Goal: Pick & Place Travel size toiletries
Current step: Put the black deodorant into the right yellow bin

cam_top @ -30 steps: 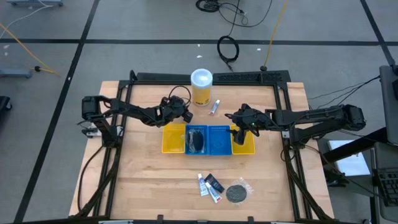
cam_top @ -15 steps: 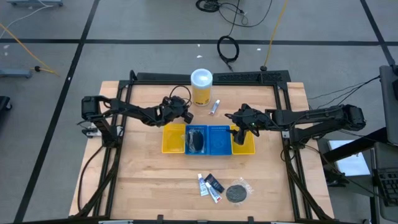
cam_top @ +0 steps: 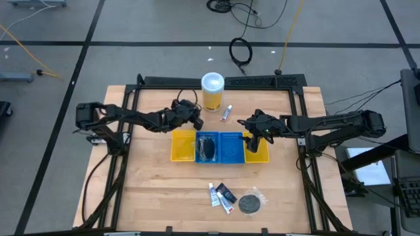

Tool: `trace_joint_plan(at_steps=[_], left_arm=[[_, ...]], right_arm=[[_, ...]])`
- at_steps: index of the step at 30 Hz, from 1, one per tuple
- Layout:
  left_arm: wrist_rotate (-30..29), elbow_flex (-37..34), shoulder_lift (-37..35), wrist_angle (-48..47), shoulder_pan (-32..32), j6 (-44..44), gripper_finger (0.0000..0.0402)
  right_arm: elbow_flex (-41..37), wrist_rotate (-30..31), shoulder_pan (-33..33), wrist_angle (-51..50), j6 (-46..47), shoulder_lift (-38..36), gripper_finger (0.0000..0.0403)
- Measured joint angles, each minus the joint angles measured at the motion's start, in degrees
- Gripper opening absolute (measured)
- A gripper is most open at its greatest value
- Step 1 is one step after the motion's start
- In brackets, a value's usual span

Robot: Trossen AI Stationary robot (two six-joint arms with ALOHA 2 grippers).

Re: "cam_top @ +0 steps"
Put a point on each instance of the blue slotted plastic basket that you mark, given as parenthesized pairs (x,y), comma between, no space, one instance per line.
(231,150)
(206,133)

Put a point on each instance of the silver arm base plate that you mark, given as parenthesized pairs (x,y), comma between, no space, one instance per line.
(301,141)
(93,140)

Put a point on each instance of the grey monitor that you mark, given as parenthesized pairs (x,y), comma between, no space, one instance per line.
(411,108)

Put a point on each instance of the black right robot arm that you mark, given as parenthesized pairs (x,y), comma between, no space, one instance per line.
(328,123)

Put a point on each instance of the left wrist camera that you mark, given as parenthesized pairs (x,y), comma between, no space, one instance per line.
(177,104)

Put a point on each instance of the yellow slotted plastic basket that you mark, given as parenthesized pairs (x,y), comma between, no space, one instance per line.
(182,147)
(262,155)

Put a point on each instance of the black tube red print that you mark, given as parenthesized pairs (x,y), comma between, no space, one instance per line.
(228,193)

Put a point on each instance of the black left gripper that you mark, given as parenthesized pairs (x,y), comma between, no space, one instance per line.
(180,119)

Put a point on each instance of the grey desk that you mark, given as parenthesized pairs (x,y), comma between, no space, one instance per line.
(403,164)

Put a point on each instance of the black caster base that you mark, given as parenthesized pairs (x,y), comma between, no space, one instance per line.
(5,109)

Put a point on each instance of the white and blue tube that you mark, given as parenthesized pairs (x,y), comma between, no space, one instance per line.
(226,204)

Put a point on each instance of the black metal strut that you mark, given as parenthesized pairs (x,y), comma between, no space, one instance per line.
(377,152)

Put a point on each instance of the white flat panel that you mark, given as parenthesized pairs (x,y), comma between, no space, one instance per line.
(367,170)

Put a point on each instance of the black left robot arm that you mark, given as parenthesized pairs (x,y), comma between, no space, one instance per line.
(131,115)

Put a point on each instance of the yellow wipes canister white lid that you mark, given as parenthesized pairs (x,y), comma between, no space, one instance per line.
(212,98)

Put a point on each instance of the black perforated plate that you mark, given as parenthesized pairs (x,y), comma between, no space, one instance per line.
(262,81)

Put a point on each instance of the grey stand base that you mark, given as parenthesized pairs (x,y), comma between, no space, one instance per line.
(36,2)
(16,77)

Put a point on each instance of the black aluminium table frame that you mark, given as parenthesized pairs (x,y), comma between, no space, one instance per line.
(157,87)

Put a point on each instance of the black keyboard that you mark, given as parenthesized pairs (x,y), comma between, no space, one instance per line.
(410,196)

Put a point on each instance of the white toothpaste tube red mark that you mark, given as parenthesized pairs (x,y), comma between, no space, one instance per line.
(226,113)

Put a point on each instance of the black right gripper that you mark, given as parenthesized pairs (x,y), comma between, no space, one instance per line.
(262,126)

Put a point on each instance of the black clamp bracket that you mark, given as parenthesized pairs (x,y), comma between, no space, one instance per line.
(169,231)
(264,231)

